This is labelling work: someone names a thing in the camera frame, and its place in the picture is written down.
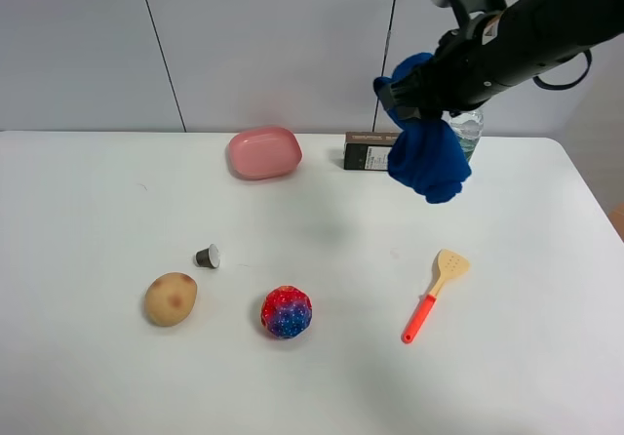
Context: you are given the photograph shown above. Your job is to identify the black cardboard box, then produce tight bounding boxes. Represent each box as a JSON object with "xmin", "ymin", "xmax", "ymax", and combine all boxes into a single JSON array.
[{"xmin": 343, "ymin": 132, "xmax": 399, "ymax": 172}]

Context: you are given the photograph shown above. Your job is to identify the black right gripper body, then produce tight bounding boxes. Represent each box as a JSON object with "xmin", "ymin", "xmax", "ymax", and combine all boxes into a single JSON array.
[{"xmin": 404, "ymin": 13, "xmax": 517, "ymax": 117}]

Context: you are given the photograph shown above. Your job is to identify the black cable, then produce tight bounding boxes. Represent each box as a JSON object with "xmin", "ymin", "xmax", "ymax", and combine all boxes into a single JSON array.
[{"xmin": 532, "ymin": 49, "xmax": 594, "ymax": 91}]

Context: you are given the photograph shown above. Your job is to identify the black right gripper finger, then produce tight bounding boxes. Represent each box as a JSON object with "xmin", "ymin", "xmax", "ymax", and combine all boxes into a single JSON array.
[
  {"xmin": 379, "ymin": 71, "xmax": 423, "ymax": 108},
  {"xmin": 396, "ymin": 106, "xmax": 423, "ymax": 121}
]

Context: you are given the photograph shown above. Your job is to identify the red blue spiky ball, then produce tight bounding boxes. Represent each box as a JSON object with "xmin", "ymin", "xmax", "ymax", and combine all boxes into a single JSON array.
[{"xmin": 260, "ymin": 286, "xmax": 312, "ymax": 339}]

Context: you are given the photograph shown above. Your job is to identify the pink soap dish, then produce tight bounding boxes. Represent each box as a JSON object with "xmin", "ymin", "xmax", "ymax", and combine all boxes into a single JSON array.
[{"xmin": 227, "ymin": 126, "xmax": 302, "ymax": 180}]

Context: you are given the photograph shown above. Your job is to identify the potato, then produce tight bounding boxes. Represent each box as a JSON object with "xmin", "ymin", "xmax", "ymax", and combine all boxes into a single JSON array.
[{"xmin": 143, "ymin": 272, "xmax": 198, "ymax": 327}]

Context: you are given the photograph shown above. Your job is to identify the clear water bottle green label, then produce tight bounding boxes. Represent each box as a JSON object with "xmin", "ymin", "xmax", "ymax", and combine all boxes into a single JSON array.
[{"xmin": 448, "ymin": 108, "xmax": 484, "ymax": 161}]

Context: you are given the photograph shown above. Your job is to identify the blue cloth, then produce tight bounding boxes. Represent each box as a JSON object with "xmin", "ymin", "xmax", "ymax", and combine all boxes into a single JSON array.
[{"xmin": 373, "ymin": 52, "xmax": 473, "ymax": 205}]

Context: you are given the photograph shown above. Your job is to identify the yellow spatula orange handle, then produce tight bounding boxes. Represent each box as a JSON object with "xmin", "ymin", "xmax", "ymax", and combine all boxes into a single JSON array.
[{"xmin": 401, "ymin": 249, "xmax": 470, "ymax": 344}]

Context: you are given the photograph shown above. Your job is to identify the brown coffee capsule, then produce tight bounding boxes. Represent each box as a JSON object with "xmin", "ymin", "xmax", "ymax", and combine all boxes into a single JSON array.
[{"xmin": 194, "ymin": 244, "xmax": 220, "ymax": 269}]

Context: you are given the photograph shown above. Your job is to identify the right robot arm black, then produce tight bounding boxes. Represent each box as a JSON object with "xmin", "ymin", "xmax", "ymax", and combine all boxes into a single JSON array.
[{"xmin": 373, "ymin": 0, "xmax": 623, "ymax": 120}]

